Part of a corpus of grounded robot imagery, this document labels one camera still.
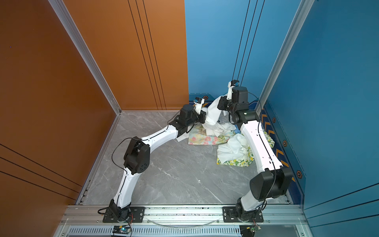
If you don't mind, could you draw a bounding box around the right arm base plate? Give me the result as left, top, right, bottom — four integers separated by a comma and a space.
222, 206, 264, 223

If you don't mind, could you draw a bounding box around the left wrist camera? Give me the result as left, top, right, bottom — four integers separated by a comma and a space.
194, 97, 204, 115

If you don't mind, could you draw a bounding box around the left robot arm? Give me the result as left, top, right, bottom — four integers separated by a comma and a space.
106, 102, 206, 223

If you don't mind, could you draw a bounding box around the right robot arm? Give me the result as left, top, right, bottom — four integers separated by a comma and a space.
217, 86, 293, 222

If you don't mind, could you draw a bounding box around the white cloth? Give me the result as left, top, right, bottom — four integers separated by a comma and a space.
201, 96, 235, 136

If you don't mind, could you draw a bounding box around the corner aluminium post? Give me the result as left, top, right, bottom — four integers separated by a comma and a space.
255, 0, 314, 115
48, 0, 122, 115

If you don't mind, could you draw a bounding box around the pastel floral cloth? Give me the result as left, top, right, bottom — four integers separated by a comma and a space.
188, 123, 236, 145

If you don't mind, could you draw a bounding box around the circuit board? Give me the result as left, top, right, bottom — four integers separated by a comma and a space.
239, 225, 262, 237
112, 225, 132, 237

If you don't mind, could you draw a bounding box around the lemon print cloth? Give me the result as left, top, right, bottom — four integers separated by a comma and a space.
217, 128, 280, 172

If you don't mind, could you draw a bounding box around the right corner aluminium post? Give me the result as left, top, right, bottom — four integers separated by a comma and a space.
255, 0, 314, 115

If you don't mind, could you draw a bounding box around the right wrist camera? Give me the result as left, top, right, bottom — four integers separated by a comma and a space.
227, 80, 239, 100

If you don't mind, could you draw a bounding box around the light blue cloth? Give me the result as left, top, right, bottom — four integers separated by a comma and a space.
234, 127, 241, 134

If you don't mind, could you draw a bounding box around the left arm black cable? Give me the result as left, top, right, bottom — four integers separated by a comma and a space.
111, 118, 181, 208

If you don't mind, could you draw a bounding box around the aluminium front rail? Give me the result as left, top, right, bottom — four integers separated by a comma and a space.
59, 204, 308, 226

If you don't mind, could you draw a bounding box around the right circuit board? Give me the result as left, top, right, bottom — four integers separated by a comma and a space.
239, 225, 262, 237

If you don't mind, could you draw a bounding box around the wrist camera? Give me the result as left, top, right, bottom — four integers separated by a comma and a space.
194, 97, 204, 115
227, 80, 239, 100

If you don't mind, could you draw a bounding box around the left circuit board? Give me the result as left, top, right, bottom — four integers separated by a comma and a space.
112, 225, 132, 237

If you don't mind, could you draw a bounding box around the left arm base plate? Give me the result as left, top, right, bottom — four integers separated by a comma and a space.
102, 206, 145, 224

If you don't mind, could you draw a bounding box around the left corner aluminium post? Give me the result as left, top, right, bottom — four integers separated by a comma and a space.
48, 0, 122, 115

